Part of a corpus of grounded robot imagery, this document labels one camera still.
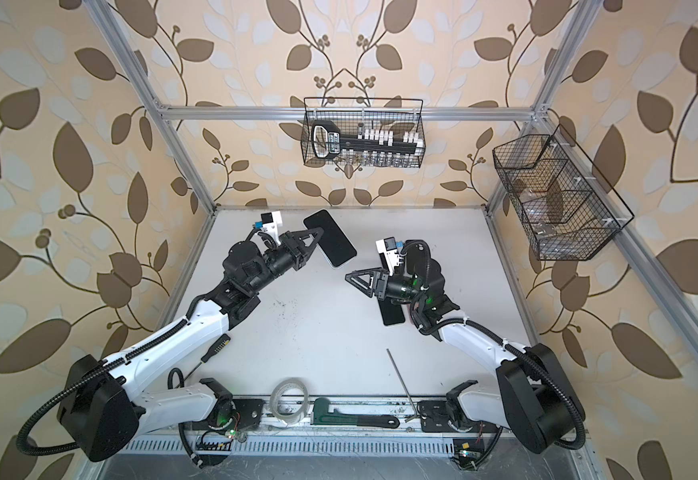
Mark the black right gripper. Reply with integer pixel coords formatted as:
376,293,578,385
347,267,426,307

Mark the black phone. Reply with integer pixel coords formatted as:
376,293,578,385
303,209,357,268

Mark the black phone case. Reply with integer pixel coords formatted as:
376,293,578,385
404,240,430,276

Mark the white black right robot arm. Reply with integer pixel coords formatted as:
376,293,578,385
345,237,586,454

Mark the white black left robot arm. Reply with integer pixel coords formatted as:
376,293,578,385
15,227,324,462

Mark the black socket set holder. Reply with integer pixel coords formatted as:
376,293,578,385
301,119,426,164

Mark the clear tape roll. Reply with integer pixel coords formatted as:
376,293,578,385
268,378,310,427

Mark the green black pipe wrench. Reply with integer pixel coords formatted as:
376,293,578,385
311,397,400,429

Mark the thin metal rod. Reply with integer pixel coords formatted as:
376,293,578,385
386,349,420,423

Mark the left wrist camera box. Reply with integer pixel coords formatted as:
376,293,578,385
254,211,283,237

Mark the black wire basket back wall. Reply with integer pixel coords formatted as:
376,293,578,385
300,95,426,170

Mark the black wire basket wall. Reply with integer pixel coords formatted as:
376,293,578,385
300,95,426,170
492,125,635,261

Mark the black wire basket right wall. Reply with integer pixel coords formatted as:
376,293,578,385
492,125,635,261

